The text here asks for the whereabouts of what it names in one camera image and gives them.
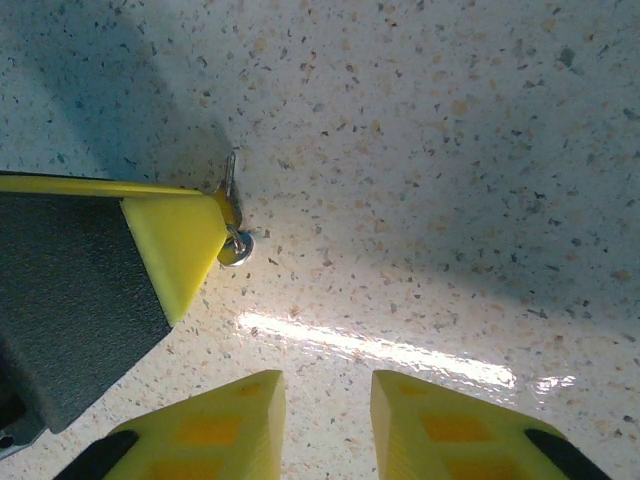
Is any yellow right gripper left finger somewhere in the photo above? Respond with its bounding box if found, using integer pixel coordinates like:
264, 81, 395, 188
59, 368, 287, 480

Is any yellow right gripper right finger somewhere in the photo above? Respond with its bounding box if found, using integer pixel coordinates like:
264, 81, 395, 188
369, 369, 622, 480

